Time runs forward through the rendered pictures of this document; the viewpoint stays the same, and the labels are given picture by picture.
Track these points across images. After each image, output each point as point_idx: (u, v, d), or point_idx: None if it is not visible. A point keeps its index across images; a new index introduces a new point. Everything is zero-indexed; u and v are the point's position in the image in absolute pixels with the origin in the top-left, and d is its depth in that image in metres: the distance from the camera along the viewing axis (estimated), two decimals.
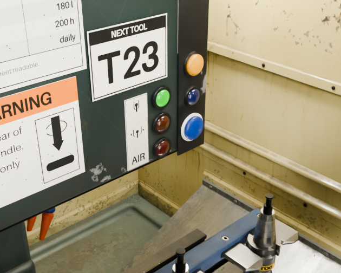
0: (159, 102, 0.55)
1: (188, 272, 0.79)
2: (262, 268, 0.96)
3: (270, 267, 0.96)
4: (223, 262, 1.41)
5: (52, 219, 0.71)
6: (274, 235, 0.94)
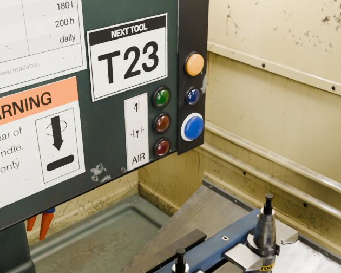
0: (159, 102, 0.55)
1: (188, 272, 0.79)
2: (262, 268, 0.96)
3: (270, 267, 0.96)
4: (223, 262, 1.41)
5: (52, 219, 0.71)
6: (274, 235, 0.94)
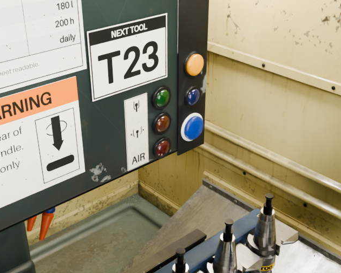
0: (159, 102, 0.55)
1: (188, 272, 0.79)
2: (262, 268, 0.96)
3: (270, 267, 0.96)
4: None
5: (52, 219, 0.71)
6: (274, 235, 0.94)
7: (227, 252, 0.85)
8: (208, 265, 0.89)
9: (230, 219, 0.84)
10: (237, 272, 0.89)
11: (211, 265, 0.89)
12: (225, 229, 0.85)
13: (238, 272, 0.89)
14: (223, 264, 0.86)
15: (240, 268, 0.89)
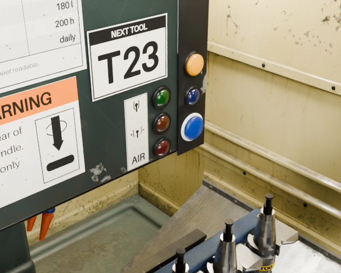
0: (159, 102, 0.55)
1: (188, 272, 0.79)
2: (262, 268, 0.96)
3: (270, 267, 0.96)
4: None
5: (52, 219, 0.71)
6: (274, 235, 0.94)
7: (227, 252, 0.85)
8: (208, 265, 0.89)
9: (230, 219, 0.84)
10: (237, 272, 0.89)
11: (211, 265, 0.89)
12: (225, 229, 0.85)
13: (238, 272, 0.89)
14: (223, 264, 0.86)
15: (240, 268, 0.89)
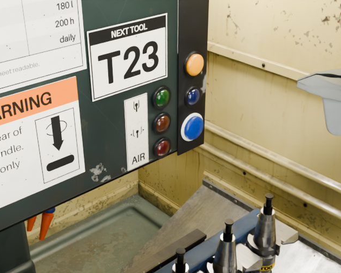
0: (159, 102, 0.55)
1: (188, 272, 0.79)
2: (262, 268, 0.96)
3: (270, 267, 0.96)
4: None
5: (52, 219, 0.71)
6: (274, 235, 0.94)
7: (227, 252, 0.85)
8: (208, 265, 0.89)
9: (230, 219, 0.84)
10: (237, 272, 0.89)
11: (211, 265, 0.89)
12: (225, 229, 0.85)
13: (238, 272, 0.89)
14: (223, 264, 0.86)
15: (240, 268, 0.89)
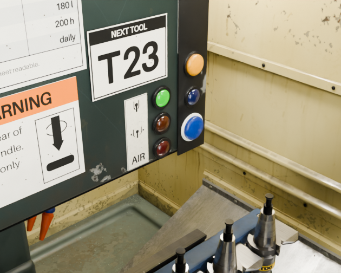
0: (159, 102, 0.55)
1: (188, 272, 0.79)
2: (262, 268, 0.96)
3: (270, 267, 0.96)
4: None
5: (52, 219, 0.71)
6: (274, 235, 0.94)
7: (227, 252, 0.85)
8: (208, 265, 0.89)
9: (230, 219, 0.84)
10: (237, 272, 0.89)
11: (211, 265, 0.89)
12: (225, 229, 0.85)
13: (238, 272, 0.89)
14: (223, 264, 0.86)
15: (240, 268, 0.89)
